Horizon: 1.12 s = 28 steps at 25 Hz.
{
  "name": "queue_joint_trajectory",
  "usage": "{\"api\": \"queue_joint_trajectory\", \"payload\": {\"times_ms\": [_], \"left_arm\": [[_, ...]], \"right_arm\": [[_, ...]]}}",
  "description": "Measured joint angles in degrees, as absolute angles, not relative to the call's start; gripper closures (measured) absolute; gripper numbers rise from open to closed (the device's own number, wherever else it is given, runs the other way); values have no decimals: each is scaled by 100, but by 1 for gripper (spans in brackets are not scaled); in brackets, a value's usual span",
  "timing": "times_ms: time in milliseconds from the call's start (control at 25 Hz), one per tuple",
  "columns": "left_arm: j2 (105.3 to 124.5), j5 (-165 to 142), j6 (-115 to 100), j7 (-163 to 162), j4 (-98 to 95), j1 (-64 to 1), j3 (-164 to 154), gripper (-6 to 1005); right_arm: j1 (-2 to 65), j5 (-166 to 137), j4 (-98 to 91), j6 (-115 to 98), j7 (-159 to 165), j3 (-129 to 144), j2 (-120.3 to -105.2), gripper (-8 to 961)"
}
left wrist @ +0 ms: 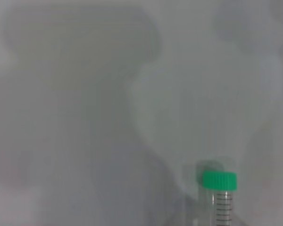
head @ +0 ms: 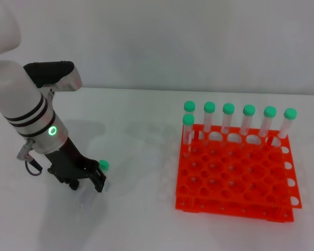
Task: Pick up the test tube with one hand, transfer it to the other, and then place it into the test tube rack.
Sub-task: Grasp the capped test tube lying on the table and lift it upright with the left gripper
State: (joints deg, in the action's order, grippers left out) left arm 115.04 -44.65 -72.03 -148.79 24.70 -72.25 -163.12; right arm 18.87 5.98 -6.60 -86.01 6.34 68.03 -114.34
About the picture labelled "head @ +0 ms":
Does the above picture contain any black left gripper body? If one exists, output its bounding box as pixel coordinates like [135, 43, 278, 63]
[42, 138, 99, 185]

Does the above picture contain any green-capped clear test tube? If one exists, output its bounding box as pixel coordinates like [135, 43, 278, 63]
[182, 113, 195, 159]
[221, 102, 236, 134]
[259, 105, 277, 138]
[183, 100, 196, 116]
[201, 101, 216, 146]
[77, 159, 111, 213]
[240, 104, 256, 137]
[277, 107, 298, 140]

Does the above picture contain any orange test tube rack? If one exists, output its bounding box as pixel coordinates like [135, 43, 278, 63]
[174, 123, 303, 223]

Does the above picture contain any left wrist cable with connector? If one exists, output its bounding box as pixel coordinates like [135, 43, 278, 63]
[15, 138, 44, 177]

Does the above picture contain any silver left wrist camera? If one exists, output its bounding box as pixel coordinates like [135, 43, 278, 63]
[23, 60, 83, 93]

